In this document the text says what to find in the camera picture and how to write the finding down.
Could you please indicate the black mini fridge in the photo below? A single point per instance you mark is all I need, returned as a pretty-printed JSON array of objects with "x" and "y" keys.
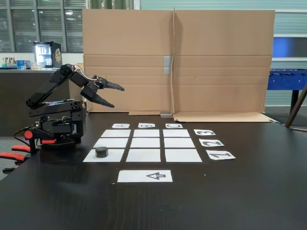
[{"x": 56, "y": 55}]

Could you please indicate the white paper grid square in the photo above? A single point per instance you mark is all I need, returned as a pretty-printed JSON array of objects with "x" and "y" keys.
[
  {"x": 146, "y": 133},
  {"x": 116, "y": 157},
  {"x": 145, "y": 142},
  {"x": 179, "y": 142},
  {"x": 110, "y": 142},
  {"x": 176, "y": 133},
  {"x": 143, "y": 155},
  {"x": 116, "y": 133},
  {"x": 183, "y": 155}
]

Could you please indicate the large brown cardboard panel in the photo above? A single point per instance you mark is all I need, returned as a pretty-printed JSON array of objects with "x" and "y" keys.
[
  {"x": 223, "y": 36},
  {"x": 129, "y": 36}
]

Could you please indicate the letter B paper label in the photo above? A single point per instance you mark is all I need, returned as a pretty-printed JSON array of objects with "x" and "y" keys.
[{"x": 141, "y": 127}]

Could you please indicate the short grey tape piece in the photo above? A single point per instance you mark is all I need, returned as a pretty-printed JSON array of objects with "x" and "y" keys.
[{"x": 166, "y": 115}]

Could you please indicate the number 1 paper label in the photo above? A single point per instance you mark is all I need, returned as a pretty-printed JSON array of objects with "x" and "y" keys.
[{"x": 212, "y": 157}]

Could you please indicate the black clamp with orange knob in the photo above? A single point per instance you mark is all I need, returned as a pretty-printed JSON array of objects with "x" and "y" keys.
[{"x": 32, "y": 140}]

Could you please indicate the letter C paper label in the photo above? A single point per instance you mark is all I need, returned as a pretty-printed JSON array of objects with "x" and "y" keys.
[{"x": 168, "y": 127}]

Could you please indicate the white arrow paper sheet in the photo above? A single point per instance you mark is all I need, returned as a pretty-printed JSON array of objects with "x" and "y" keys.
[{"x": 132, "y": 176}]

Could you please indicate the blue box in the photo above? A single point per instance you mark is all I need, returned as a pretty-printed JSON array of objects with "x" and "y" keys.
[{"x": 21, "y": 65}]

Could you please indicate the blue foosball table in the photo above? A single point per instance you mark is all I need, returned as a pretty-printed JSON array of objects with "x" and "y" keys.
[{"x": 285, "y": 81}]

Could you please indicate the brown counter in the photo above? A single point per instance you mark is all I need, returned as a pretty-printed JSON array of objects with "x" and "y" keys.
[{"x": 14, "y": 100}]

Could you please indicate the number 2 paper label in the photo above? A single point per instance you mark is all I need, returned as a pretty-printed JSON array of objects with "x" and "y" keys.
[{"x": 220, "y": 144}]

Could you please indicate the long grey tape strip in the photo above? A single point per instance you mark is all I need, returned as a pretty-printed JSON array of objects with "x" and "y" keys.
[{"x": 167, "y": 64}]

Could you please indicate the number 3 paper label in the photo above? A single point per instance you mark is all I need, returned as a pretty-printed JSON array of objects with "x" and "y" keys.
[{"x": 197, "y": 134}]

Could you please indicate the black round token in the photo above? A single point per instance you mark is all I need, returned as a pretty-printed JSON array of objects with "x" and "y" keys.
[{"x": 101, "y": 153}]

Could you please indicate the brown wooden leg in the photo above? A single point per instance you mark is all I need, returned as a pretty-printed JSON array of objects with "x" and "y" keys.
[{"x": 296, "y": 105}]

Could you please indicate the letter A paper label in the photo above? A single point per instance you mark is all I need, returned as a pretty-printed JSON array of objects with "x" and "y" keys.
[{"x": 115, "y": 127}]

